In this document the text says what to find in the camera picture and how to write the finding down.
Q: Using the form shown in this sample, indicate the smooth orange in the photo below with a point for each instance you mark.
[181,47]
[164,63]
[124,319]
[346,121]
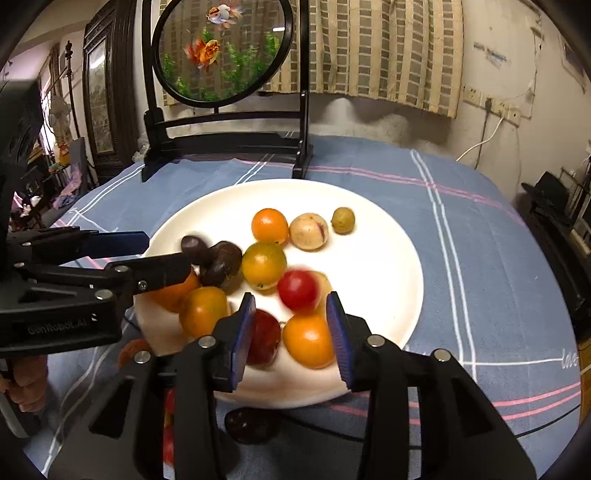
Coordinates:
[269,225]
[307,341]

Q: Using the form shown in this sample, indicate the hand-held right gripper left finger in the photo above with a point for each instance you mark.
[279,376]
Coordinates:
[244,341]

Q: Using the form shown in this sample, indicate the blue striped tablecloth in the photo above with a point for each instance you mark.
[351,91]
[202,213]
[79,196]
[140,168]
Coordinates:
[461,277]

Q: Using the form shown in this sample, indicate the white power strip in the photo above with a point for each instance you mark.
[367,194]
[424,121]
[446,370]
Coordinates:
[503,110]

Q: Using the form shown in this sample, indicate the yellow passion fruit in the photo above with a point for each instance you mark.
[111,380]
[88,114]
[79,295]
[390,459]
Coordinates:
[308,230]
[325,286]

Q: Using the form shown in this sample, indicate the black computer desk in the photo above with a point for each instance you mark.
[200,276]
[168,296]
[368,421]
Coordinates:
[563,258]

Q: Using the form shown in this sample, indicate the wrinkled dark passion fruit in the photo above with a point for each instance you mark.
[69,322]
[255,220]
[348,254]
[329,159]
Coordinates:
[221,264]

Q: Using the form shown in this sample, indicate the white wall socket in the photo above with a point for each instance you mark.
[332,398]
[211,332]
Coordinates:
[473,93]

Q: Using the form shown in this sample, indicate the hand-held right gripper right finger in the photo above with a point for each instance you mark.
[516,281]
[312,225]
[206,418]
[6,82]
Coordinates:
[339,341]

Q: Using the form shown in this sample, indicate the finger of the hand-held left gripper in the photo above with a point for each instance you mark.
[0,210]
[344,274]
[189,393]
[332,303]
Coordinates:
[117,242]
[157,272]

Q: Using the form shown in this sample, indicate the person's left hand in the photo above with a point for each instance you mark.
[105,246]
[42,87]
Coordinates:
[30,383]

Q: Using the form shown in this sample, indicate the blotched dark passion fruit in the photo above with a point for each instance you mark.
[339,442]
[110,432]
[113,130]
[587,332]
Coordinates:
[251,425]

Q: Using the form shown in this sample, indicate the dark carved wooden cabinet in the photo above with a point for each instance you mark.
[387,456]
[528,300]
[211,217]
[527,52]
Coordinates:
[121,92]

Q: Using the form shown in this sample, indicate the round goldfish screen black stand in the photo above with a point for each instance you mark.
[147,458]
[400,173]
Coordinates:
[221,46]

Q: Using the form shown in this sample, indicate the greenish orange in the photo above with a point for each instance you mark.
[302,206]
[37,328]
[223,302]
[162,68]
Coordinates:
[263,265]

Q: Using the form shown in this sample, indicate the small dark passion fruit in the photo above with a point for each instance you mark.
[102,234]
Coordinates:
[194,249]

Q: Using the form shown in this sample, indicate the small yellow-green fruit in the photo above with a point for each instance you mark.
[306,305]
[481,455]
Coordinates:
[343,220]

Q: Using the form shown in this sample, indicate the purple cloth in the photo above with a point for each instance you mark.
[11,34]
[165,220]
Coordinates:
[67,194]

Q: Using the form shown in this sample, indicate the beige checked curtain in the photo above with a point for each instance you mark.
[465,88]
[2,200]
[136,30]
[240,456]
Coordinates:
[392,46]

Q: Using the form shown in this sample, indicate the dark chair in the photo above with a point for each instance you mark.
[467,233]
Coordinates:
[85,161]

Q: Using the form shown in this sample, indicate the white oval plate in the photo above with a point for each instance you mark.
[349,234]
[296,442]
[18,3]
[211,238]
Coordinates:
[369,258]

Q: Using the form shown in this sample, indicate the orange tomato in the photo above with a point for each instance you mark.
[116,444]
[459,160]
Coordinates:
[203,311]

